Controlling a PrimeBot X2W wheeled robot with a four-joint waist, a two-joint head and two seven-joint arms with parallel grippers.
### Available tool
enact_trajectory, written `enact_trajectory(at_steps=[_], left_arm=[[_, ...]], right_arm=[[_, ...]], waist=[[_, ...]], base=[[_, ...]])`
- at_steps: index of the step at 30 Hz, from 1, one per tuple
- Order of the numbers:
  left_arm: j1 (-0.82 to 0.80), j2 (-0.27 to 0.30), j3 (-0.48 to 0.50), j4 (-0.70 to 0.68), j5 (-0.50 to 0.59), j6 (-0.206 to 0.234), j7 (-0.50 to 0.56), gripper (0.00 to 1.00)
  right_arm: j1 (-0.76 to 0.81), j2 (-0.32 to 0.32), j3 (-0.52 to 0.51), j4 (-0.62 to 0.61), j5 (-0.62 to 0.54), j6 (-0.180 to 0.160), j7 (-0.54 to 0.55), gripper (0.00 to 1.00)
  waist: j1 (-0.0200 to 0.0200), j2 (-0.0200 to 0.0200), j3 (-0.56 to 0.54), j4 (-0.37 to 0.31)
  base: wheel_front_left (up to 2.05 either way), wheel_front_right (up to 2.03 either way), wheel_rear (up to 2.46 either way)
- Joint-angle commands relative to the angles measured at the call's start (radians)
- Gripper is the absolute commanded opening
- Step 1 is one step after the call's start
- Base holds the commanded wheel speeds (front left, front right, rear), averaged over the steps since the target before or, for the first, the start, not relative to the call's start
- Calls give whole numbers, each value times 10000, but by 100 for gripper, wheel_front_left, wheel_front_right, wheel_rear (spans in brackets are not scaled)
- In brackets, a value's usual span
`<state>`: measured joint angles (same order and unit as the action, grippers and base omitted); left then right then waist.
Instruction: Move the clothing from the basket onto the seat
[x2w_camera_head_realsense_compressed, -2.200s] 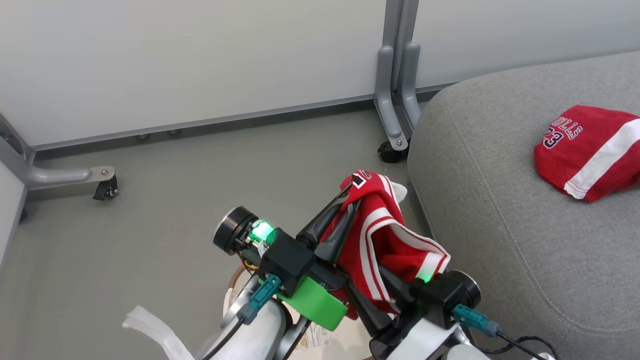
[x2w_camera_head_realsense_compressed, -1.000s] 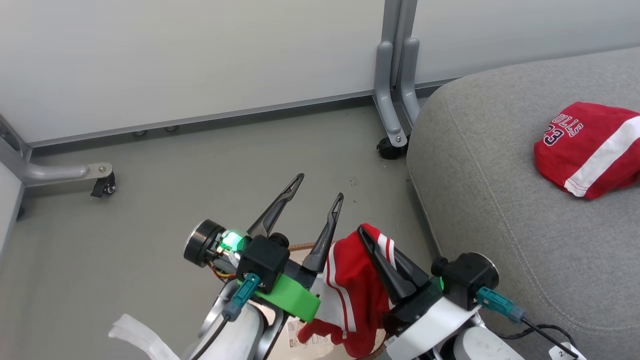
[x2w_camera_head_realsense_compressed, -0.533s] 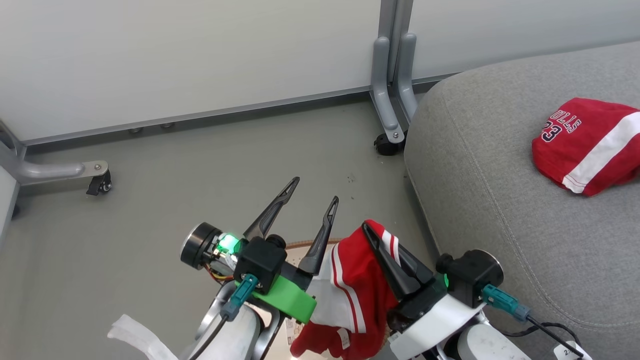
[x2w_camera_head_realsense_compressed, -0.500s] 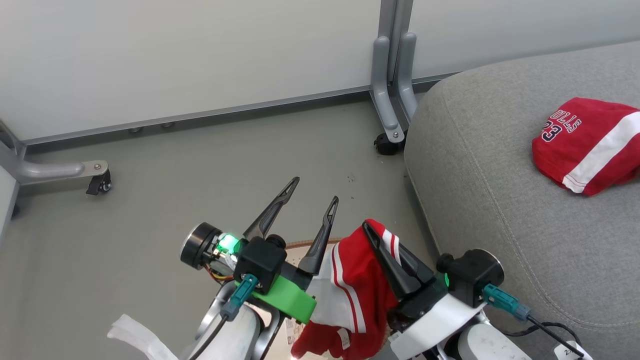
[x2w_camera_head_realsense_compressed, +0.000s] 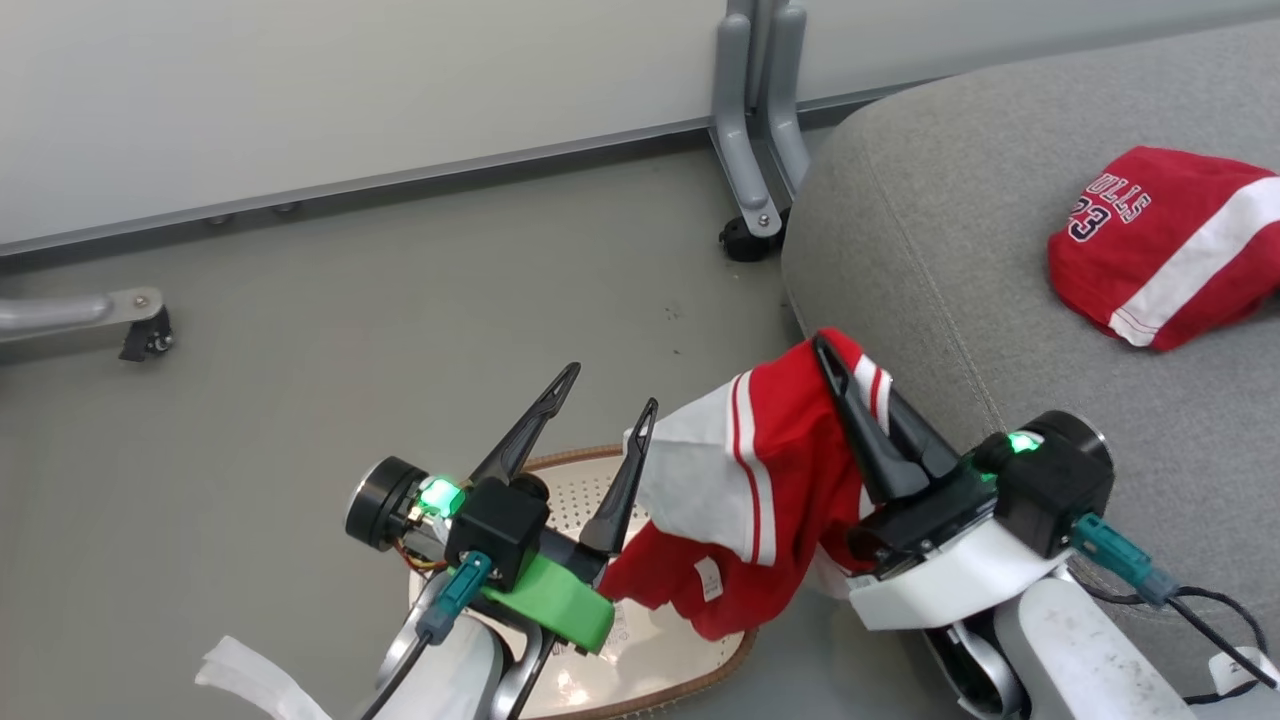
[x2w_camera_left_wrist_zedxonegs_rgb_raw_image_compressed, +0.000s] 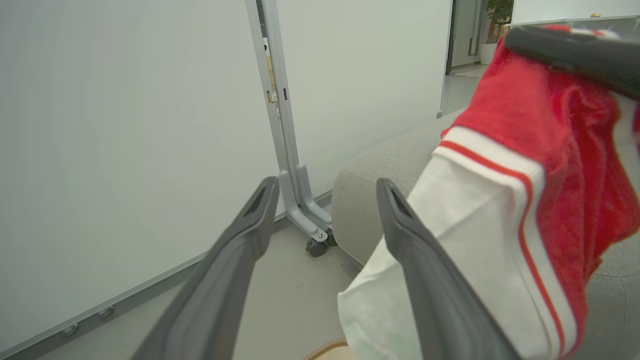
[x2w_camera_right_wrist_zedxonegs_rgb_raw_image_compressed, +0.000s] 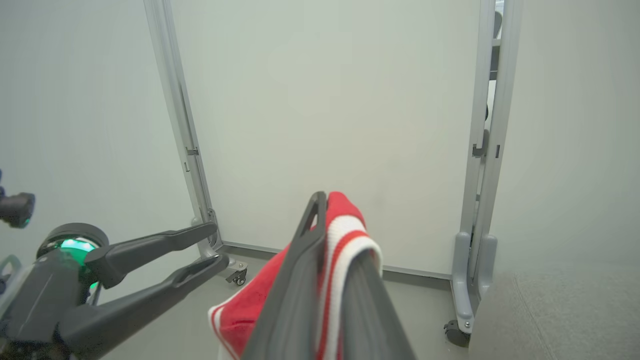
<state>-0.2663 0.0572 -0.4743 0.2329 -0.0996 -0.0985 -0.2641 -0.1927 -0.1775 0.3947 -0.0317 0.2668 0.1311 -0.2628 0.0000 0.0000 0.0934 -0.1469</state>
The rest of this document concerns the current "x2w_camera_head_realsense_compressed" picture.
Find teal plug right camera cable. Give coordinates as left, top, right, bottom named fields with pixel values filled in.
left=1068, top=512, right=1280, bottom=693

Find grey curved partition leg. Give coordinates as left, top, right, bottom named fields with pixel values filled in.
left=707, top=11, right=785, bottom=240
left=764, top=2, right=814, bottom=201

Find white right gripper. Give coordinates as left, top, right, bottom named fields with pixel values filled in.
left=812, top=329, right=1073, bottom=633

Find long grey partition foot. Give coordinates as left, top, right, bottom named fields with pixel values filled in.
left=0, top=287, right=167, bottom=367

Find teal plug camera cable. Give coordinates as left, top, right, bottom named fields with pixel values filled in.
left=358, top=550, right=494, bottom=720
left=1068, top=512, right=1280, bottom=693

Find red white striped jersey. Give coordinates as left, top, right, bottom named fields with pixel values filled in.
left=598, top=326, right=895, bottom=643

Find red shorts with white stripe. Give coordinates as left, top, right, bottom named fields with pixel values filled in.
left=1046, top=145, right=1280, bottom=353

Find grey fabric sofa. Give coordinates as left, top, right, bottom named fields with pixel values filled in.
left=781, top=18, right=1280, bottom=720

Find grey partition bottom rail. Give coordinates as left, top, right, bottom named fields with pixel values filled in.
left=0, top=75, right=943, bottom=265

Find teal plug left camera cable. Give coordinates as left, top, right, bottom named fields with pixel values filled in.
left=358, top=550, right=494, bottom=720

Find black caster wheel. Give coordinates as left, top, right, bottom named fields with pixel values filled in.
left=117, top=304, right=175, bottom=364
left=717, top=207, right=793, bottom=264

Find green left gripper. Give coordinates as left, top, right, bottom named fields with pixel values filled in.
left=468, top=362, right=660, bottom=653

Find beige plastic laundry basket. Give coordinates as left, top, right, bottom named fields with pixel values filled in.
left=404, top=444, right=759, bottom=720

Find white tape strip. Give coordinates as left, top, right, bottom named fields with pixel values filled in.
left=194, top=634, right=333, bottom=720

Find white cable label tag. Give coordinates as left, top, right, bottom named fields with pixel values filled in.
left=1207, top=646, right=1280, bottom=703

